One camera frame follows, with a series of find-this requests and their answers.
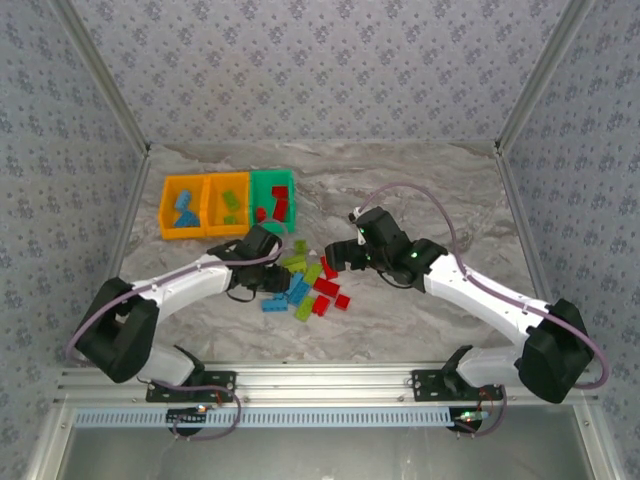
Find aluminium frame post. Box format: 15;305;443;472
492;0;599;156
49;0;154;156

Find orange plastic bin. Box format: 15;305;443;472
204;172;253;237
158;174;209;241

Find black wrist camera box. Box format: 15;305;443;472
244;224;284;259
348;206;402;242

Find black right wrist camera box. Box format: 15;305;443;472
348;206;402;242

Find grey metal tray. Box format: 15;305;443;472
27;402;624;480

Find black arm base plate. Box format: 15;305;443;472
410;368;504;404
144;369;239;404

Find small circuit board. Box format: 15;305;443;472
166;404;210;437
449;407;490;437

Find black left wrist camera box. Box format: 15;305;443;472
244;224;284;259

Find green plastic bin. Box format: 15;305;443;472
248;169;297;234

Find thin aluminium table rail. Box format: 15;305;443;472
147;139;501;150

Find slotted pale cable duct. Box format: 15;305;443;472
72;407;459;430

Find aluminium mounting rail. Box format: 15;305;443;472
54;360;601;405

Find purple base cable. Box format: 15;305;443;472
457;387;509;439
147;378;244;442

